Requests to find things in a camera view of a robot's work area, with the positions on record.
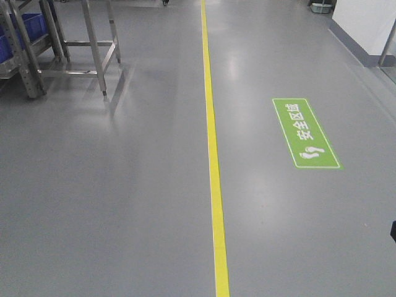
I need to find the green safety zone floor sign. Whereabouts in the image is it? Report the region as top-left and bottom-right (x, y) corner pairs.
(272, 98), (342, 170)

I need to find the lower blue plastic bin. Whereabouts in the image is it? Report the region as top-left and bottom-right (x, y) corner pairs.
(0, 12), (49, 62)

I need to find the stainless steel table frame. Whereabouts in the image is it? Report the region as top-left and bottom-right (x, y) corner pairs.
(37, 1), (121, 96)

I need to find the stainless steel roller rack frame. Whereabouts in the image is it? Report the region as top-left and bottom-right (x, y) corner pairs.
(1, 1), (66, 98)

